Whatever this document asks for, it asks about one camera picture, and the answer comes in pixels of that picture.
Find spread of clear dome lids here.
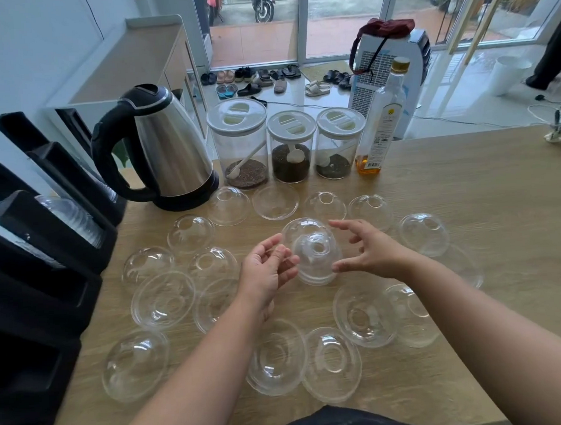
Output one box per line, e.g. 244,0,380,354
91,170,492,418

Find black cup and lid organizer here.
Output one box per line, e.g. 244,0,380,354
0,105,141,425

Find person's black garment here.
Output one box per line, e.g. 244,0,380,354
259,398,432,425

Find clear syrup bottle gold cap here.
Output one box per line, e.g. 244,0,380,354
349,56,417,177

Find wooden door handle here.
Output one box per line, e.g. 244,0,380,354
443,0,523,54

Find stack of clear plastic cups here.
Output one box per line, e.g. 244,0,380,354
35,192,105,251

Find white and wood cabinet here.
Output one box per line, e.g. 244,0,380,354
39,13,210,154

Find dark bin yellow lid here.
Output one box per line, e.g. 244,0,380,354
192,0,211,37

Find medium clear jar dark leaves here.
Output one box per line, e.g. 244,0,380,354
313,105,369,181

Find long white plastic spoon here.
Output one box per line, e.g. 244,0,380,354
223,140,269,180

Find medium clear jar dark grounds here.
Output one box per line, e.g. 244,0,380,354
266,108,320,186

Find white air cooler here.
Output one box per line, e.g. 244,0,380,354
344,28,437,143

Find maroon bag with black strap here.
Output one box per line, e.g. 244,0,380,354
347,16,418,76

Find row of assorted shoes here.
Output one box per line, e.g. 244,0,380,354
199,60,354,104

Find person's left hand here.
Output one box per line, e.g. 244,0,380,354
233,233,305,317

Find person's right hand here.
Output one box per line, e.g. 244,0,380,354
328,215,416,284

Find nested clear plastic dome lid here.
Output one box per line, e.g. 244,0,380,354
293,231,345,288

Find brown door mat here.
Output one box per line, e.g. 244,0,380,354
300,60,354,84

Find person's left forearm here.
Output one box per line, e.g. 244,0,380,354
98,291,285,425

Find white waste bin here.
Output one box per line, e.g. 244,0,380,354
487,54,535,97

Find large clear jar white lid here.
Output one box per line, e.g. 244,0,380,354
206,97,272,192

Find person's right forearm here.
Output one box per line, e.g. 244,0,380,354
397,245,561,425

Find white and red scooter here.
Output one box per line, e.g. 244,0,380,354
250,0,277,24

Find steel electric kettle black handle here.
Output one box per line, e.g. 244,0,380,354
87,80,221,217

